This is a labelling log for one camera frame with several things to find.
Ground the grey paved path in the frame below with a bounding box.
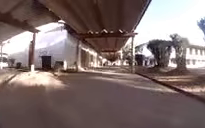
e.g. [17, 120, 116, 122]
[0, 68, 205, 128]

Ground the white gabled building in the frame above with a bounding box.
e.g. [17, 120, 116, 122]
[134, 42, 152, 66]

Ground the long roofed walkway shelter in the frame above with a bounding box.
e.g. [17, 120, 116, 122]
[0, 0, 153, 74]

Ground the dark kerb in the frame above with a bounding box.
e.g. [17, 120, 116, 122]
[135, 71, 205, 107]

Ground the bare brown dirt ground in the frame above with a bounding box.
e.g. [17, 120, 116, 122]
[136, 65, 205, 103]

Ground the white building with windows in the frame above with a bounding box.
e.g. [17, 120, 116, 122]
[169, 44, 205, 68]

